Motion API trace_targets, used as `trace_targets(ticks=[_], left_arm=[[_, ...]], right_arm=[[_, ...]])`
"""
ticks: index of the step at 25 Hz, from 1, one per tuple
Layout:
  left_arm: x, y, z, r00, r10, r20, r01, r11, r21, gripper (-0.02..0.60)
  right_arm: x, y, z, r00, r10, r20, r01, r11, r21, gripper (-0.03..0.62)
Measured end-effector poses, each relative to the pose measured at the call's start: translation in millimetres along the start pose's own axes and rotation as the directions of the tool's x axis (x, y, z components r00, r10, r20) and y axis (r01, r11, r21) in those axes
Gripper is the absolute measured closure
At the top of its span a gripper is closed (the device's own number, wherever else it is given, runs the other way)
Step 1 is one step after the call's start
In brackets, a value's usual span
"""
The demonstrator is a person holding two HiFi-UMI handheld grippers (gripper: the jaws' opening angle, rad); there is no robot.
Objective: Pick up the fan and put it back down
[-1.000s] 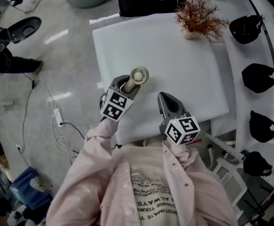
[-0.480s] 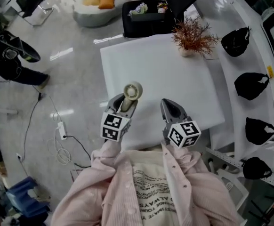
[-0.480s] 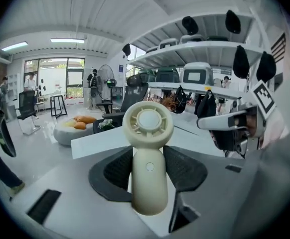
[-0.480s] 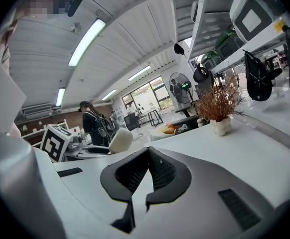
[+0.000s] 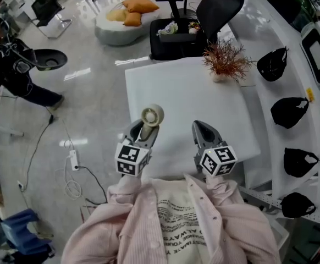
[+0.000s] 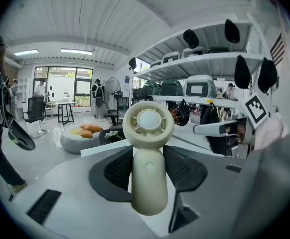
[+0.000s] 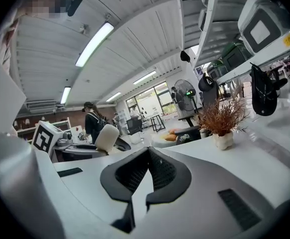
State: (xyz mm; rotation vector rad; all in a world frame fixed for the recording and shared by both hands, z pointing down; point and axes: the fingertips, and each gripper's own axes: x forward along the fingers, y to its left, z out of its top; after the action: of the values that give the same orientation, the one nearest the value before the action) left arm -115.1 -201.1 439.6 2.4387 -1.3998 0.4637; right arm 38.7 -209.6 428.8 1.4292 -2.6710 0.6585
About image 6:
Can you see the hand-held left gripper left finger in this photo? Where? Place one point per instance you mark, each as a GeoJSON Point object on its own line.
{"type": "Point", "coordinates": [110, 175]}

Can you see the small cream handheld fan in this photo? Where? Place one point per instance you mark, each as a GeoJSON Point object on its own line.
{"type": "Point", "coordinates": [148, 183]}

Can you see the white and grey storage box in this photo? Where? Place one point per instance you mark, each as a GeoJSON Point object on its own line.
{"type": "Point", "coordinates": [193, 51]}
{"type": "Point", "coordinates": [156, 63]}
{"type": "Point", "coordinates": [171, 57]}
{"type": "Point", "coordinates": [199, 86]}

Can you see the black cap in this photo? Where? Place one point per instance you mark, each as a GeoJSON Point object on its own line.
{"type": "Point", "coordinates": [267, 75]}
{"type": "Point", "coordinates": [242, 71]}
{"type": "Point", "coordinates": [183, 112]}
{"type": "Point", "coordinates": [209, 113]}
{"type": "Point", "coordinates": [191, 37]}
{"type": "Point", "coordinates": [231, 31]}
{"type": "Point", "coordinates": [132, 63]}

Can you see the yellow cushion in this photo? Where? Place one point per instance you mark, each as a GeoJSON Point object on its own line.
{"type": "Point", "coordinates": [75, 132]}

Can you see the large black floor fan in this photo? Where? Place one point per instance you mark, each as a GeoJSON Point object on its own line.
{"type": "Point", "coordinates": [112, 96]}

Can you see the white artificial flowers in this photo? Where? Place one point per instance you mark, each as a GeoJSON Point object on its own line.
{"type": "Point", "coordinates": [112, 134]}

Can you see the white metal shelving rack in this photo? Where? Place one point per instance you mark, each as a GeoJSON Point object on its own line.
{"type": "Point", "coordinates": [209, 58]}

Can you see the black brimmed hat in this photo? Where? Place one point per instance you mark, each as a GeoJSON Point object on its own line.
{"type": "Point", "coordinates": [23, 139]}

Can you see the ceiling light panel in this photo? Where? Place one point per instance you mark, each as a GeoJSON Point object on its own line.
{"type": "Point", "coordinates": [26, 52]}
{"type": "Point", "coordinates": [76, 51]}

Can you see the orange cushion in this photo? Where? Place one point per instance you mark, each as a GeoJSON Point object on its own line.
{"type": "Point", "coordinates": [86, 134]}
{"type": "Point", "coordinates": [92, 128]}

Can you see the black bag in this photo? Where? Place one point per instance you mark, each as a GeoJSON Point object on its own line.
{"type": "Point", "coordinates": [142, 93]}

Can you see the grey round pouf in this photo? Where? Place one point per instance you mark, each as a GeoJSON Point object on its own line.
{"type": "Point", "coordinates": [77, 144]}

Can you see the black chair with chrome base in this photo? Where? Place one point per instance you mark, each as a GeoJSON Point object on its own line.
{"type": "Point", "coordinates": [35, 108]}

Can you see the green storage box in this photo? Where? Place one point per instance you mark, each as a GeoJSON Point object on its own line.
{"type": "Point", "coordinates": [171, 87]}
{"type": "Point", "coordinates": [218, 49]}
{"type": "Point", "coordinates": [152, 88]}

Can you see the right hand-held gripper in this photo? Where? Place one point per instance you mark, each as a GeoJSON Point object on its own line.
{"type": "Point", "coordinates": [255, 111]}

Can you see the large dark-framed window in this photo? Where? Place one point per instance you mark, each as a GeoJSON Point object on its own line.
{"type": "Point", "coordinates": [60, 83]}

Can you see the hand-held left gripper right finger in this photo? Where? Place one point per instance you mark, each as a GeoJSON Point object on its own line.
{"type": "Point", "coordinates": [185, 168]}

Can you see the person's right forearm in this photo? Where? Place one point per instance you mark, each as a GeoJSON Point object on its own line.
{"type": "Point", "coordinates": [269, 133]}

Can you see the black frame table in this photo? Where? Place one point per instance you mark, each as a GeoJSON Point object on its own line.
{"type": "Point", "coordinates": [65, 103]}

